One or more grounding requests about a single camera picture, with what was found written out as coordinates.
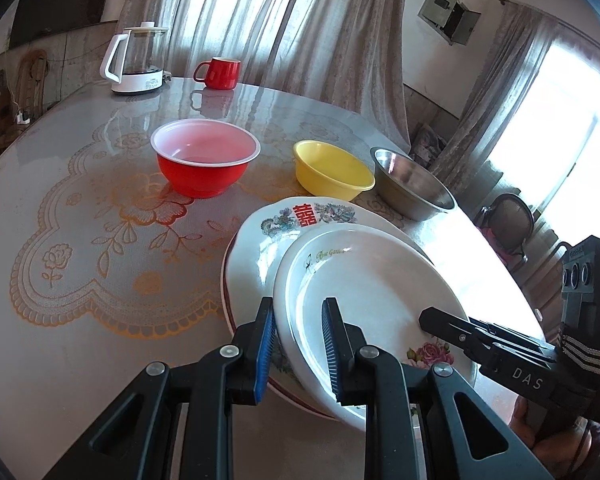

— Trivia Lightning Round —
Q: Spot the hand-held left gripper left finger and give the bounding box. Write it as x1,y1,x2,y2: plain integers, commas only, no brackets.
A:
45,296,277,480

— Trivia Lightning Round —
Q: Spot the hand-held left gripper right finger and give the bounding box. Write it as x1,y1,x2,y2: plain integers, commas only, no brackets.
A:
321,297,556,480

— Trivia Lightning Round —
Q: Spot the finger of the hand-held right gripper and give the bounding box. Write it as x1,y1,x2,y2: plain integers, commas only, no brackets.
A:
419,307,488,361
467,316,558,358

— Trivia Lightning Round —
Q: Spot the white plate with purple floral rim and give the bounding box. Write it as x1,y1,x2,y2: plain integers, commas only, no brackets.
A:
220,260,341,420

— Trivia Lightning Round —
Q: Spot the white plate with rose print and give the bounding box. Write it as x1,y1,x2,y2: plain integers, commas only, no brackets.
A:
272,225,478,432

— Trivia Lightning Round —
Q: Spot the white plate with red blue print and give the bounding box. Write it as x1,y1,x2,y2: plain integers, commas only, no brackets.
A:
221,196,433,403

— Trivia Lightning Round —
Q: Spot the stainless steel bowl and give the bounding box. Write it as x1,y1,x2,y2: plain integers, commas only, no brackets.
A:
370,146,457,222

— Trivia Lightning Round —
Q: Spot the yellow plastic bowl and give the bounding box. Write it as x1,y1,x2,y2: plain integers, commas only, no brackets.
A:
293,140,376,201

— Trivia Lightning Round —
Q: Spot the person's right hand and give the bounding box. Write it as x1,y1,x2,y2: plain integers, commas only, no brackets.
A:
510,395,600,480

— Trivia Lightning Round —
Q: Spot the round-back dark chair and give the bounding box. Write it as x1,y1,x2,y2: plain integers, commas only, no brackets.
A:
475,192,536,266

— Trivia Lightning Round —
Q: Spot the bright window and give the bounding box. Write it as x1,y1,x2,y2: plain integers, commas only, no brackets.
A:
485,40,600,261

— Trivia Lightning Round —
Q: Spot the patterned cushion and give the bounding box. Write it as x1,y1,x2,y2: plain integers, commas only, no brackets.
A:
411,124,448,161

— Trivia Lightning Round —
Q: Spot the red plastic bowl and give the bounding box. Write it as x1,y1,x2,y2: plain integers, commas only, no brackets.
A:
150,119,261,199

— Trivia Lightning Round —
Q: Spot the narrow grey lace curtain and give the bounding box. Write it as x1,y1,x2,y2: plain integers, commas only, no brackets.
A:
430,7,556,196

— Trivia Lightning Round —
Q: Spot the red mug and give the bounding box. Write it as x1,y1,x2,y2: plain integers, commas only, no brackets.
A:
193,57,242,91

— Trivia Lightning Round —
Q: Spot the white glass electric kettle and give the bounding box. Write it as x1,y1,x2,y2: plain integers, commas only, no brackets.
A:
99,21,171,97

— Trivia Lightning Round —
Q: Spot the wide grey lace curtain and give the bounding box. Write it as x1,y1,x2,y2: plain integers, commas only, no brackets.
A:
115,0,411,116

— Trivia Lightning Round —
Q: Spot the brown wooden chair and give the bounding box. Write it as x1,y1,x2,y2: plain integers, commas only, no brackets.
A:
10,49,51,111

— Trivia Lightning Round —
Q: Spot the wall electrical box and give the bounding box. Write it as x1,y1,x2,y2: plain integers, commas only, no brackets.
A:
418,0,481,46

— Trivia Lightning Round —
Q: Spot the black wall television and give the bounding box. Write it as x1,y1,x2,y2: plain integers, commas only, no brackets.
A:
10,0,106,48

